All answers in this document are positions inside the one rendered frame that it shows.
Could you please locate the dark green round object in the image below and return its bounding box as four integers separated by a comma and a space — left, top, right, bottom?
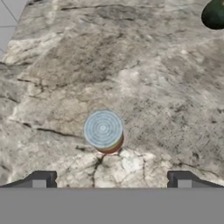
200, 0, 224, 31

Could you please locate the red and green tin can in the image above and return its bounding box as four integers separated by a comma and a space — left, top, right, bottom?
83, 108, 125, 155

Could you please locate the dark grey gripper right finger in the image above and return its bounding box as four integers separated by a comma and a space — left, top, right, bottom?
166, 170, 224, 189

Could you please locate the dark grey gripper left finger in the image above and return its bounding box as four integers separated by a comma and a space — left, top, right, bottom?
0, 170, 58, 189

